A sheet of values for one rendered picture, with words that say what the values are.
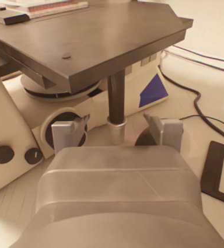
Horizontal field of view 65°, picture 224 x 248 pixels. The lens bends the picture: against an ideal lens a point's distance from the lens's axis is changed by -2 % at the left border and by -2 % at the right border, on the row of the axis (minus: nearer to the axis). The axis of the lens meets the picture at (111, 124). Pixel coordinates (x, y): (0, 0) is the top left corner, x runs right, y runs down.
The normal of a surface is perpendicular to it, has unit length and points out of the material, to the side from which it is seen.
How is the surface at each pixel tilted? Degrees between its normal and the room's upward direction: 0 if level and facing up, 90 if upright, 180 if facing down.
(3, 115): 90
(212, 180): 0
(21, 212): 0
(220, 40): 90
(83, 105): 53
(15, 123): 90
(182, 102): 0
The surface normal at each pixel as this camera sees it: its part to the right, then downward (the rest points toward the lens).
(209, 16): -0.71, 0.49
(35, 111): -0.04, -0.74
